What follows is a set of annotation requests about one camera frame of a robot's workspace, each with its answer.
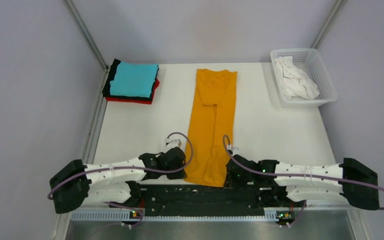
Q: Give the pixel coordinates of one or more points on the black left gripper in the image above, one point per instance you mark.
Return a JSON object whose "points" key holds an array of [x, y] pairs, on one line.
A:
{"points": [[179, 174]]}

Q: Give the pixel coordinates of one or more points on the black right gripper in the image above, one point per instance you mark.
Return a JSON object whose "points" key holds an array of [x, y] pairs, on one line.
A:
{"points": [[231, 182]]}

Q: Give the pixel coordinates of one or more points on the yellow t-shirt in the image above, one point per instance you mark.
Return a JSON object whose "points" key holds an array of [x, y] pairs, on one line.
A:
{"points": [[212, 117]]}

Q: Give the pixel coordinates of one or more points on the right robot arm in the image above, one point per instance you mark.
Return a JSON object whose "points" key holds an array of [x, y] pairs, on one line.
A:
{"points": [[283, 184]]}

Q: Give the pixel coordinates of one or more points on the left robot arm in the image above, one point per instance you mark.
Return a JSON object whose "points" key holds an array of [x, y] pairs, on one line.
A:
{"points": [[79, 184]]}

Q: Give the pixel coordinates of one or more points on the cyan folded t-shirt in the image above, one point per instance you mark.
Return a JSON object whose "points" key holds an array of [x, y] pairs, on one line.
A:
{"points": [[133, 80]]}

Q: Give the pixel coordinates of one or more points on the white crumpled t-shirt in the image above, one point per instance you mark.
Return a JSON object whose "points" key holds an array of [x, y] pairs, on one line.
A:
{"points": [[294, 81]]}

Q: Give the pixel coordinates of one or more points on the white plastic laundry basket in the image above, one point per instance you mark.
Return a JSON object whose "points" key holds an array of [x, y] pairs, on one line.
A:
{"points": [[310, 61]]}

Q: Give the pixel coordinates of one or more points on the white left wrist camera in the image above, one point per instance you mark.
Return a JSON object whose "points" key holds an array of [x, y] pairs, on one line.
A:
{"points": [[175, 143]]}

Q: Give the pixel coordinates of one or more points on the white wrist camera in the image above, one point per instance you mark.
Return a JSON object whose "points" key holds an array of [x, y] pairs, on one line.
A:
{"points": [[232, 150], [175, 143]]}

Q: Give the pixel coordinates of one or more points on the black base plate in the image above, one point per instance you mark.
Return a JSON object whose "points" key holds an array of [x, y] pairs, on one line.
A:
{"points": [[188, 200]]}

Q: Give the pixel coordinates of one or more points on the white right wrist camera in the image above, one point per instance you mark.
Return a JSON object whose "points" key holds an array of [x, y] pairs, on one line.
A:
{"points": [[232, 150]]}

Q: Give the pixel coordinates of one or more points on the aluminium front rail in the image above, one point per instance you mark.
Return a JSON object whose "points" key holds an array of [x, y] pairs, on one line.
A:
{"points": [[113, 215]]}

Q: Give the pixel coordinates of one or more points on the left aluminium frame post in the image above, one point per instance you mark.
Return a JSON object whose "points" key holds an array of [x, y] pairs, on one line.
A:
{"points": [[85, 32]]}

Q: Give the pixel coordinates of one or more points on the aluminium frame post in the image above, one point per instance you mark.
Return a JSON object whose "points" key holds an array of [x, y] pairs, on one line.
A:
{"points": [[328, 23], [85, 32]]}

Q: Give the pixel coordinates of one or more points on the right aluminium frame post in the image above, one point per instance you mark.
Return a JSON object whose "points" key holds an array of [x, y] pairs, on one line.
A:
{"points": [[328, 23]]}

